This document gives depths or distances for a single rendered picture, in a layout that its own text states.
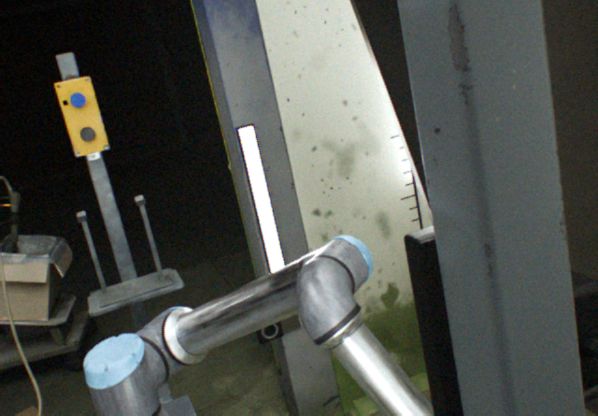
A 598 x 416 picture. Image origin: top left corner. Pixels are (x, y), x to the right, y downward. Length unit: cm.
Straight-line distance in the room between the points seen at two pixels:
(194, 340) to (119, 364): 19
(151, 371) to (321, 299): 57
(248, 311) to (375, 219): 111
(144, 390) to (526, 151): 141
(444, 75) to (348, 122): 210
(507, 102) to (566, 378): 15
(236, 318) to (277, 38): 111
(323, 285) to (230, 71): 116
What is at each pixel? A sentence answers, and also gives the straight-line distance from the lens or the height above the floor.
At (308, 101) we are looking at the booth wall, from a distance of 233.
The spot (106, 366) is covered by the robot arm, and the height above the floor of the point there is 90.
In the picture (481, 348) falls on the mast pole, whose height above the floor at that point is 138.
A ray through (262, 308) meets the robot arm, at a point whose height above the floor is 97.
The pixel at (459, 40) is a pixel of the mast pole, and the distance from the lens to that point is 29.
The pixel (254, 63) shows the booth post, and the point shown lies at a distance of 227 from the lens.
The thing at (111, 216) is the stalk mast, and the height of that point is 105.
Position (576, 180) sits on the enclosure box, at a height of 113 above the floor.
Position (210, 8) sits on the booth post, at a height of 168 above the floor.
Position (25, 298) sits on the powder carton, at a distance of 375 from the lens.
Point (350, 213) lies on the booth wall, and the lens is 245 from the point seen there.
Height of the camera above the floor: 156
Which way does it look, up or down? 14 degrees down
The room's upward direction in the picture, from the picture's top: 12 degrees counter-clockwise
